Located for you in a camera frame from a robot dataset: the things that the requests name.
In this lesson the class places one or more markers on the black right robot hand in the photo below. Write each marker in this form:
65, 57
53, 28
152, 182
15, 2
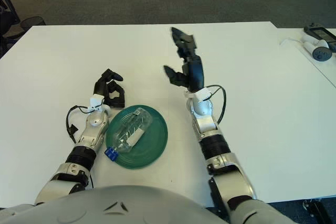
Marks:
195, 73

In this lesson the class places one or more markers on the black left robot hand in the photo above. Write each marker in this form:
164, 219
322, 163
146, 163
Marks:
102, 89

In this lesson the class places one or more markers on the clear bottle with blue cap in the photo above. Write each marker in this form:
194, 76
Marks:
134, 129

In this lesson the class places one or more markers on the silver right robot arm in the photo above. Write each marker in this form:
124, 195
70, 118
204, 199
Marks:
215, 148

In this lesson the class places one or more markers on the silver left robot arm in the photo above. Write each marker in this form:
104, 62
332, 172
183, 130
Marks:
90, 134

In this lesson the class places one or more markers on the green round plate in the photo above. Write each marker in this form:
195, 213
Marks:
155, 142

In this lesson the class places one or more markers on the black office chair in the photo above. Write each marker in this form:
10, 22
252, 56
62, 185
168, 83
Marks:
6, 22

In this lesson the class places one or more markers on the grey robot torso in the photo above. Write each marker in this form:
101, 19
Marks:
110, 205

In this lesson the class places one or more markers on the white grey VR controller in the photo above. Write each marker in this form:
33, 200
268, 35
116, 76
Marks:
319, 52

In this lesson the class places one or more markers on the black handheld remote device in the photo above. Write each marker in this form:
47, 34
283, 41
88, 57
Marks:
321, 33

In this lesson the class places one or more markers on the black stand base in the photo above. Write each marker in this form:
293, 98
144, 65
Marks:
319, 212

